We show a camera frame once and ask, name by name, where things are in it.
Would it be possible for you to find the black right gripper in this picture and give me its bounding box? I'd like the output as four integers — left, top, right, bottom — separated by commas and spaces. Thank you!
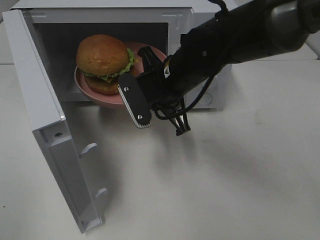
137, 46, 208, 136

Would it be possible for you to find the round door release button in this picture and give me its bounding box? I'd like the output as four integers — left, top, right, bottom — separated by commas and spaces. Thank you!
200, 93, 213, 106

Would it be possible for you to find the pink round plate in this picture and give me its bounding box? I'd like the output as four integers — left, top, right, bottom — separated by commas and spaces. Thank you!
73, 41, 167, 110

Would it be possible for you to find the toy hamburger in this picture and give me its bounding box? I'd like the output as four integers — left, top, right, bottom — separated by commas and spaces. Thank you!
76, 34, 137, 96

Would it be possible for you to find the white microwave door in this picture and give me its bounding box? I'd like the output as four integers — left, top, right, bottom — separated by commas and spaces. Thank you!
3, 9, 108, 233

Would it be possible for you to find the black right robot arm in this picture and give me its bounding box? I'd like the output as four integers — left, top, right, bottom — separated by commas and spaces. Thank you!
130, 0, 320, 135

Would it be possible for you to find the white microwave oven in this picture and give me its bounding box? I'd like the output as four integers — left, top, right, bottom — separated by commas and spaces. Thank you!
9, 0, 232, 111

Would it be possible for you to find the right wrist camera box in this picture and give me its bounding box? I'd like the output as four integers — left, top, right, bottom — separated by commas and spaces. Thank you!
117, 73, 152, 129

